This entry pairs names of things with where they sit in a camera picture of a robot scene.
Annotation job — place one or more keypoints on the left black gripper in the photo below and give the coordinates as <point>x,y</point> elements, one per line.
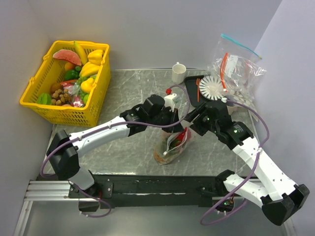
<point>174,116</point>

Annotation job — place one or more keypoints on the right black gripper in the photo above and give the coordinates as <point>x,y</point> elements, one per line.
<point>197,126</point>

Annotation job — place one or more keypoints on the red toy apple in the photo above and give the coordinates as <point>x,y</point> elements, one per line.
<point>184,136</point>

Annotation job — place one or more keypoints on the red toy strawberries bunch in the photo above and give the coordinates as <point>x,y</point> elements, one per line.
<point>174,148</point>

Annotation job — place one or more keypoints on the polka dot zip bag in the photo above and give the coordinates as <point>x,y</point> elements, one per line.
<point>171,136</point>

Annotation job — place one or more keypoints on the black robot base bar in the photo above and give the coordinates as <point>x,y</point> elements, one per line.
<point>155,191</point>

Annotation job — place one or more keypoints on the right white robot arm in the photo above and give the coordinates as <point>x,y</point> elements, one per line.
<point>267,185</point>

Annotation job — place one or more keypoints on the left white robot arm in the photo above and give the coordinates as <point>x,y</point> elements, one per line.
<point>65,149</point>

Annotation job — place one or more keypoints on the clear zip bag orange seal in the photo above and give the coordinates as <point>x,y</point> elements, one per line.
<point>241,92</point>

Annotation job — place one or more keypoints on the clear zip bag blue seal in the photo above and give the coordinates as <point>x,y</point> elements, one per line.
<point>236,61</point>

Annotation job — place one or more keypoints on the striped white plate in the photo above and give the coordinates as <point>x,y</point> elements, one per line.
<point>211,88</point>

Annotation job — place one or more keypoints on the beige paper cup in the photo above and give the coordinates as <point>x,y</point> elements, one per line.
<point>231,110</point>

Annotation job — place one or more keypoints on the white ceramic mug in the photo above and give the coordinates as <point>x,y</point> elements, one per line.
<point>178,73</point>

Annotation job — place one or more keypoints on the green toy apple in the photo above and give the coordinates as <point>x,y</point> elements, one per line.
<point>85,99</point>

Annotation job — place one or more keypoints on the yellow toy lemon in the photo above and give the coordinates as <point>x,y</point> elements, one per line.
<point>88,85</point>

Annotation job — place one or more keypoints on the yellow toy banana bunch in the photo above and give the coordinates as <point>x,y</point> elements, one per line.
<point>89,69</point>

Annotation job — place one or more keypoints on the yellow toy bell pepper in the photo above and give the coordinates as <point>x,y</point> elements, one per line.
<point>95,57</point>

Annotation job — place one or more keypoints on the green toy grapes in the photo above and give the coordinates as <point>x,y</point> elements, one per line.
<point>78,83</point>

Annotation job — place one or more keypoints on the green toy bell pepper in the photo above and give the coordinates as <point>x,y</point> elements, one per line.
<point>71,75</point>

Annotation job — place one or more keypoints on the brown toy longan bunch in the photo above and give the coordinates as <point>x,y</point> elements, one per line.
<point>60,95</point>

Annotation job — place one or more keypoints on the orange toy peach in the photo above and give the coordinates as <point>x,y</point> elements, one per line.
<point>69,66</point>

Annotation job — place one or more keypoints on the toy watermelon slice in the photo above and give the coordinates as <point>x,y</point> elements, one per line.
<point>68,55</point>

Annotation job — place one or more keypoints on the green toy starfruit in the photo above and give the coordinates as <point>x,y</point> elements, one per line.
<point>44,99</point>

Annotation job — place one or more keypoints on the yellow plastic basket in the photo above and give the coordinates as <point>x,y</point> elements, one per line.
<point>51,71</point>

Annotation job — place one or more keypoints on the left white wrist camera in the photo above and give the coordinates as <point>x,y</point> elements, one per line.
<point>171,99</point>

